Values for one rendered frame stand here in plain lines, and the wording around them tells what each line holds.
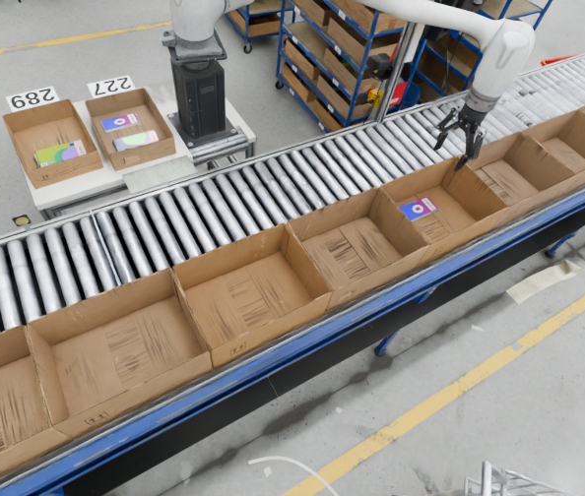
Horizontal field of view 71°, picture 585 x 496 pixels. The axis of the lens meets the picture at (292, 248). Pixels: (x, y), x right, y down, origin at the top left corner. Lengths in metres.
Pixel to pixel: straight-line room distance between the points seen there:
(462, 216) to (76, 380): 1.49
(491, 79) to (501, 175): 0.82
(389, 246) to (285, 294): 0.45
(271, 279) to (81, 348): 0.61
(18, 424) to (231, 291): 0.68
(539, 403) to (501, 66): 1.86
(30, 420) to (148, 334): 0.36
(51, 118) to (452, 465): 2.49
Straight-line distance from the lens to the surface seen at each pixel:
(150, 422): 1.26
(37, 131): 2.25
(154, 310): 1.39
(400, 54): 2.13
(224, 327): 1.34
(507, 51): 1.31
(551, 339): 2.90
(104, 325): 1.41
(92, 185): 1.95
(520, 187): 2.08
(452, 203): 1.85
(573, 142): 2.46
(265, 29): 4.14
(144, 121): 2.19
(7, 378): 1.44
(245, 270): 1.44
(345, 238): 1.57
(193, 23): 1.79
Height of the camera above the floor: 2.12
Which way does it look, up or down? 55 degrees down
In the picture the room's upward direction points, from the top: 11 degrees clockwise
